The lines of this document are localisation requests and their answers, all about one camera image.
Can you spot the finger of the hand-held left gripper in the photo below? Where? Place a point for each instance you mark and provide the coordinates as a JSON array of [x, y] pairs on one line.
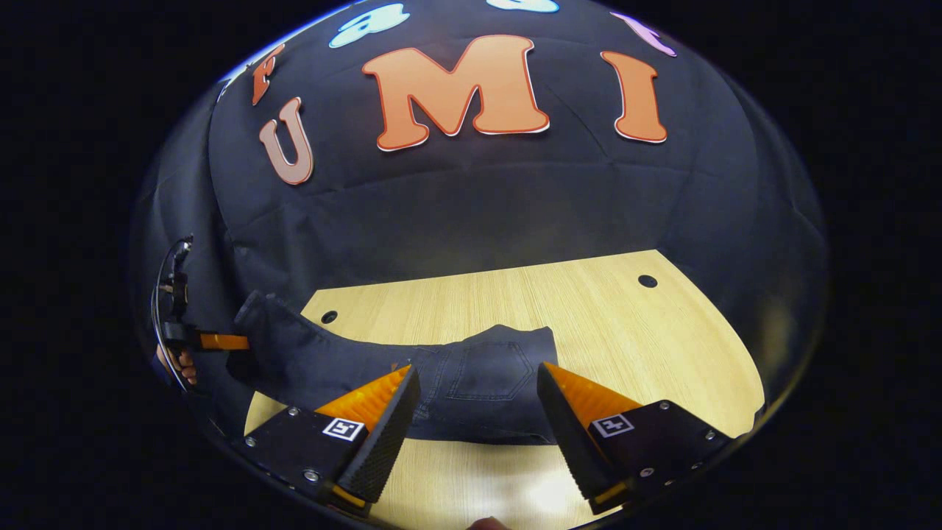
[[224, 341]]

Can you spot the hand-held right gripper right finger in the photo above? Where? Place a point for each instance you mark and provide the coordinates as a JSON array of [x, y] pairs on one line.
[[570, 442]]

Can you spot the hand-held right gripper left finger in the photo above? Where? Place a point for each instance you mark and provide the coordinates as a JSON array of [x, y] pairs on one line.
[[386, 442]]

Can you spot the dark grey jeans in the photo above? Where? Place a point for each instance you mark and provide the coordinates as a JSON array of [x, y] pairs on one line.
[[478, 383]]

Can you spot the black backdrop cloth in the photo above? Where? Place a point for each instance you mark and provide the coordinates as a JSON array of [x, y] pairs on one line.
[[478, 206]]

